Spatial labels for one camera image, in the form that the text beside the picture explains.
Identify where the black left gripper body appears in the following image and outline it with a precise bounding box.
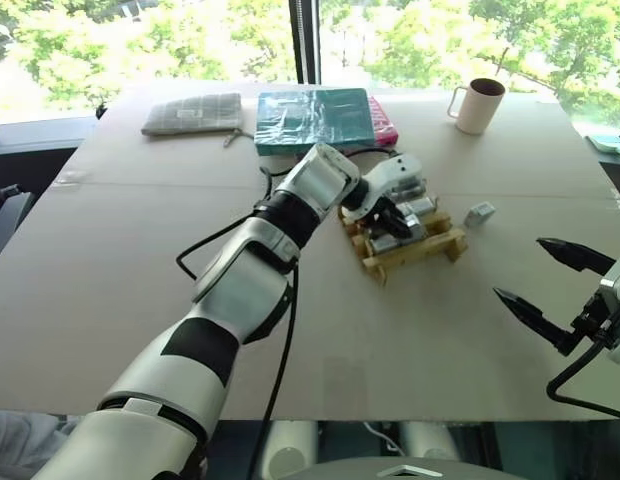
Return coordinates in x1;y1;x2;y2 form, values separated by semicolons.
341;180;391;222

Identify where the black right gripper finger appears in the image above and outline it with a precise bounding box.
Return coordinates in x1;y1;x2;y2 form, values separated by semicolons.
535;237;617;274
491;286;582;357

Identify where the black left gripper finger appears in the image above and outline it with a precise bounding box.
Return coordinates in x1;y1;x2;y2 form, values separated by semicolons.
368;211;394;239
383;198;410;239

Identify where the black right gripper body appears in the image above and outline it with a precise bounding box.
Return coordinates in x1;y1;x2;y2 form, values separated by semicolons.
569;292;616;346

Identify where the wooden tray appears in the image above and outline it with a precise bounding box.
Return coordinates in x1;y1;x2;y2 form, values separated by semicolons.
337;193;467;287

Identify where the small white block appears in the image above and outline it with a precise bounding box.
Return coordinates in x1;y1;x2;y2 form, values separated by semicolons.
462;201;496;229

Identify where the pink box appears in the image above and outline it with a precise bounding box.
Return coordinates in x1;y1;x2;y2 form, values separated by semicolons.
367;94;400;147

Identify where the teal shrink-wrapped box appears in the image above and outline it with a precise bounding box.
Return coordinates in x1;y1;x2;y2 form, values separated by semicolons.
253;87;377;157

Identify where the teal and white object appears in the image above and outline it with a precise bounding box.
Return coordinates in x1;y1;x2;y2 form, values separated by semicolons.
584;128;620;157

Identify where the white rounded robot leg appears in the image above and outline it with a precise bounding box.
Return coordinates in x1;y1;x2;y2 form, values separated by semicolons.
400;420;462;462
263;420;319;480

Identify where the grey checked cloth pouch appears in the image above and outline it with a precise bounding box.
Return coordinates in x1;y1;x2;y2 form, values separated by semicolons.
140;91;253;148

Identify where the grey robot torso top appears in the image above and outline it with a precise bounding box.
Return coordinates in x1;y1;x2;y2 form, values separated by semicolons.
277;452;511;480

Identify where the dark chair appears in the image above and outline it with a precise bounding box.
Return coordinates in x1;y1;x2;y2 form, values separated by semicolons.
0;175;35;260

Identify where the grey cloth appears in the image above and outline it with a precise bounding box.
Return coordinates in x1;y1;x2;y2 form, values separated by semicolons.
0;408;82;480

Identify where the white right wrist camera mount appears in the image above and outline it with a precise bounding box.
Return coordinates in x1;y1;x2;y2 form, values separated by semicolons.
592;257;620;365

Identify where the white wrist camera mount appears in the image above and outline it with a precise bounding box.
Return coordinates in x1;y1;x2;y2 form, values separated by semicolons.
348;153;424;220
592;257;620;365

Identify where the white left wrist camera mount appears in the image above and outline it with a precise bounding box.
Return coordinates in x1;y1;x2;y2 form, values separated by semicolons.
348;153;424;220

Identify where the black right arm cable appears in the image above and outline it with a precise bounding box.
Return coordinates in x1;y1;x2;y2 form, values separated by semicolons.
545;319;620;421

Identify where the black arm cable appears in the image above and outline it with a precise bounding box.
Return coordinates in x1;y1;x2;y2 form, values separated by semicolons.
545;319;620;421
176;144;401;480

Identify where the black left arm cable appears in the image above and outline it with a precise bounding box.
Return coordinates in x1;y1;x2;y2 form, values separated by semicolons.
176;144;401;480

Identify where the beige mug with handle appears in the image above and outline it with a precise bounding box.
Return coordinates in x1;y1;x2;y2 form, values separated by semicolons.
445;77;507;136

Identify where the dark window frame post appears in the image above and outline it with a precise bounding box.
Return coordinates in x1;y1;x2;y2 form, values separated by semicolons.
288;0;323;85

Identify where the thin white cable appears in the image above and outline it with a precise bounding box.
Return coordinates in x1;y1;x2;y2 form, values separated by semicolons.
362;421;406;457

